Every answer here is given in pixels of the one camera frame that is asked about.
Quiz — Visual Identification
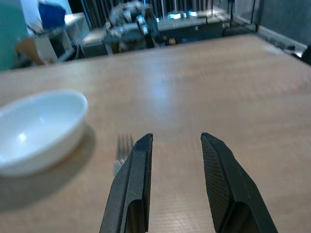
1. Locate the silver metal fork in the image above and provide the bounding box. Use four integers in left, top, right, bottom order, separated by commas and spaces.
113, 133, 135, 177

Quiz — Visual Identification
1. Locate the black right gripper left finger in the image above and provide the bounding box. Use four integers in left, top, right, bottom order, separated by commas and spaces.
99, 133, 154, 233

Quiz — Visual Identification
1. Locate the white ceramic bowl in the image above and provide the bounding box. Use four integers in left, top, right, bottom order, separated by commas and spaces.
0, 89, 89, 177

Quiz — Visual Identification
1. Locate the blue plastic bag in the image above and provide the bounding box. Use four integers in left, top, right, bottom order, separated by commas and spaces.
38, 0, 67, 25

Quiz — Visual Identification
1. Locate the open brown cardboard carton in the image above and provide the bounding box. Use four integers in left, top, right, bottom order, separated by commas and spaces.
15, 36, 59, 66

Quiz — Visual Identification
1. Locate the dark low bench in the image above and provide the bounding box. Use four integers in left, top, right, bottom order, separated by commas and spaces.
155, 11, 258, 47

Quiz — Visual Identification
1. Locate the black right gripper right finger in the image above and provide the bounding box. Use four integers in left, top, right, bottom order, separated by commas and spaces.
200, 132, 279, 233

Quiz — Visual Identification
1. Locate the white shelf unit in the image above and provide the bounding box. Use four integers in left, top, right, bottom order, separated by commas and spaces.
48, 13, 85, 61

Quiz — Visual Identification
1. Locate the grey cluttered machine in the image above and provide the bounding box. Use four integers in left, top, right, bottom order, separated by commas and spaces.
104, 4, 161, 55

